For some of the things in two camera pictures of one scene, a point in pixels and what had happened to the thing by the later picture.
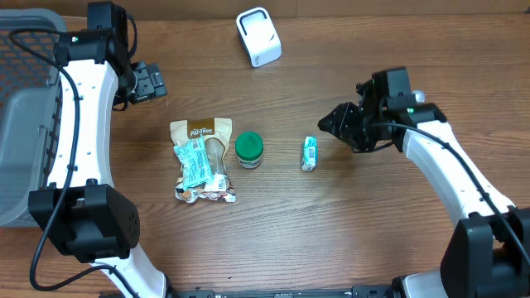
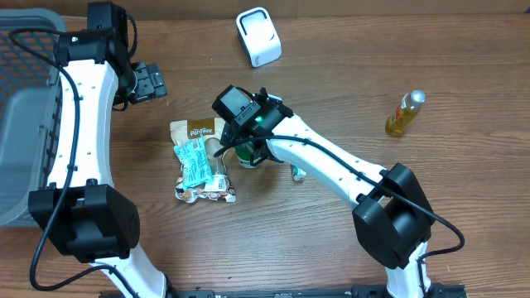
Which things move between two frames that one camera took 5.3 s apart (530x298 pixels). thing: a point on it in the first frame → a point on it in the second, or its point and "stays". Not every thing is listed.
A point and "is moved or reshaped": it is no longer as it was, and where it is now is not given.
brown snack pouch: [216, 133] stays
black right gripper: [342, 128] → [233, 139]
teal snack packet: [196, 167] stays
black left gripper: [152, 84] stays
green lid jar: [249, 147] stays
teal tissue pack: [309, 153] is moved or reshaped
